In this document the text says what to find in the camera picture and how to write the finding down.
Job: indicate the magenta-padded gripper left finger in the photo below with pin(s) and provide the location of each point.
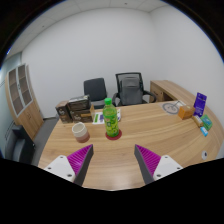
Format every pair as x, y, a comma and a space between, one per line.
65, 166

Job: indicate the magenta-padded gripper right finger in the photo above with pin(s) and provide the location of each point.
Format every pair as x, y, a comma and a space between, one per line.
163, 166

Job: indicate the green drink bottle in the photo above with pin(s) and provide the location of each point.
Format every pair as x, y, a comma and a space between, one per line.
111, 120

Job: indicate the white and pink cup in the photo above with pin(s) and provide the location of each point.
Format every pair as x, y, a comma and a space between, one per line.
81, 133

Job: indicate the small white round object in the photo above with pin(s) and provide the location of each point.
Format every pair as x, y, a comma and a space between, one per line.
205, 155

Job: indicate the black armchair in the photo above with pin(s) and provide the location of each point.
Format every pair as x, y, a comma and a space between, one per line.
21, 145

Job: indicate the dark brown carton box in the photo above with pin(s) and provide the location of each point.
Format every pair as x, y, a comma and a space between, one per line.
62, 112
83, 116

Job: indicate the blue and white small pack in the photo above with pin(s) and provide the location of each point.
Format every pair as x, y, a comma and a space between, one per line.
204, 131

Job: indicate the round grey disc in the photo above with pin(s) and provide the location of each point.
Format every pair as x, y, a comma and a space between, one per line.
170, 108

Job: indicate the white printed leaflet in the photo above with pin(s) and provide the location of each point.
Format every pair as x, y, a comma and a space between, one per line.
98, 117

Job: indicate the green folded cloth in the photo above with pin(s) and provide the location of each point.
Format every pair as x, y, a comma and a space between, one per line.
207, 124

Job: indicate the blue flat packet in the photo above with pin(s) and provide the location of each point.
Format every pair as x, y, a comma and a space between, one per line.
206, 120

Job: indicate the black glossy box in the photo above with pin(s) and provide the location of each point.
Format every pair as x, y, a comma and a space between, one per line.
79, 102

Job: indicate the purple standing package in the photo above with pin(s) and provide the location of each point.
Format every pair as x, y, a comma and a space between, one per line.
200, 104

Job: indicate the wooden shelf cabinet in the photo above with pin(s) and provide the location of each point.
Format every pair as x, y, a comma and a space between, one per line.
25, 103

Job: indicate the wooden side desk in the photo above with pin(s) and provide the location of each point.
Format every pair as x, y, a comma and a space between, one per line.
170, 90

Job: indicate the black office chair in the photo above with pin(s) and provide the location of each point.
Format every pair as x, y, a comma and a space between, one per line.
95, 89

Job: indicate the grey mesh office chair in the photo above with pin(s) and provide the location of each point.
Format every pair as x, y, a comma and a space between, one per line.
130, 90

